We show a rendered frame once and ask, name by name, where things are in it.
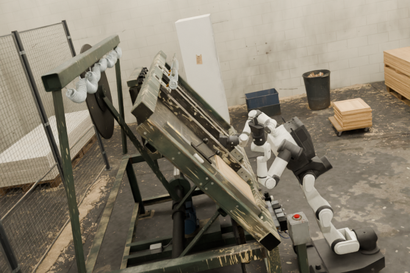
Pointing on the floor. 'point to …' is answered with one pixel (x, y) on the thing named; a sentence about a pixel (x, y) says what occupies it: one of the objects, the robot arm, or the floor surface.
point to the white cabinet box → (202, 61)
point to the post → (302, 258)
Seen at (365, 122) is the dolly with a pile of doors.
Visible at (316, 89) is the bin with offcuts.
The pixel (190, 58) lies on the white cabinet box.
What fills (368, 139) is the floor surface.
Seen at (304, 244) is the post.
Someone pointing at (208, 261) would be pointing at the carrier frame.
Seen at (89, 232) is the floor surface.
